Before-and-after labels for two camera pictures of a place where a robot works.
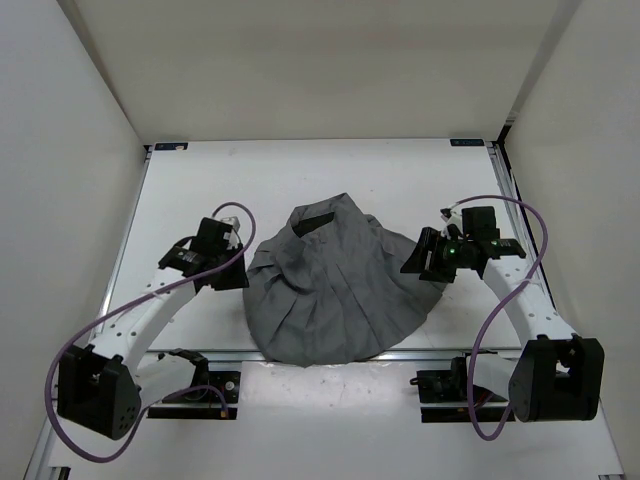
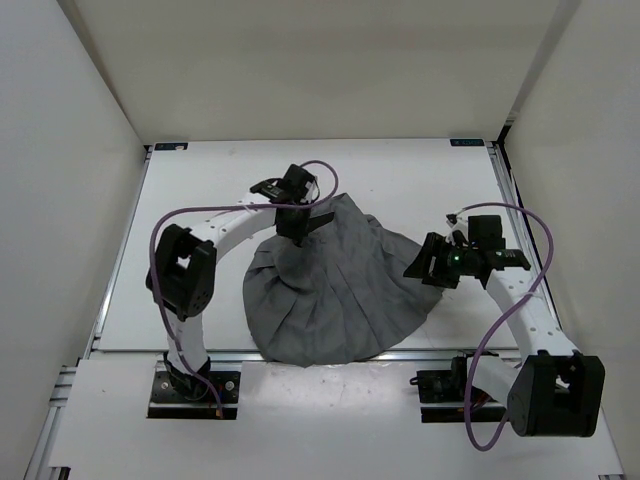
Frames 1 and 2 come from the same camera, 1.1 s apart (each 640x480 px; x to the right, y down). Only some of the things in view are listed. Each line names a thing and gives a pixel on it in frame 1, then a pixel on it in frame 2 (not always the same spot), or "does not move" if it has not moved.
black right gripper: (427, 240) does not move
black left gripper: (239, 278) -> (294, 232)
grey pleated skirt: (334, 285) does not move
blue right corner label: (467, 142) does not move
